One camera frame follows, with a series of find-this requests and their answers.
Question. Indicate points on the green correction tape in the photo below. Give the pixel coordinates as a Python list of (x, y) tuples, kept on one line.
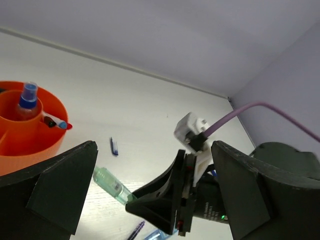
[(110, 184)]

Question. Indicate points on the blue gel pen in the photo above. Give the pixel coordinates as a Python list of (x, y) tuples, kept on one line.
[(213, 172)]

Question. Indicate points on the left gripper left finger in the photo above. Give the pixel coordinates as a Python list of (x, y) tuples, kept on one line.
[(45, 201)]

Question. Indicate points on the blue capped white marker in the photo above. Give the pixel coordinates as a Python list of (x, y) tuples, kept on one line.
[(61, 125)]

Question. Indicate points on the orange round container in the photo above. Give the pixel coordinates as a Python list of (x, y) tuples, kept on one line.
[(25, 143)]

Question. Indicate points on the purple pen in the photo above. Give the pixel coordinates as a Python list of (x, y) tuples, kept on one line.
[(136, 231)]

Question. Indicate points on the blue pen cap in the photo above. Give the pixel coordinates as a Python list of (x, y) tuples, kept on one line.
[(114, 147)]

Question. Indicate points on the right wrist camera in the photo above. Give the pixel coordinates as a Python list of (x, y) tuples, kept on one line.
[(189, 131)]

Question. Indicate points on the blue item in container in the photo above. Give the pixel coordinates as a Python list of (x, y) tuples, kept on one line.
[(27, 107)]

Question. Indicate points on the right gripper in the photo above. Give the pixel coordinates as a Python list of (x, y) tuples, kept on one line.
[(158, 201)]

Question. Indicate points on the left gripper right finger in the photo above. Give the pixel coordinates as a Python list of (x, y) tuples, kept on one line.
[(272, 194)]

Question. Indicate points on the red capped white marker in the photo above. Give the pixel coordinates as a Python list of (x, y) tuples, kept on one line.
[(56, 119)]

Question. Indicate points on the black capped white marker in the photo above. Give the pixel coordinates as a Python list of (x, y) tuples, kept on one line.
[(49, 122)]

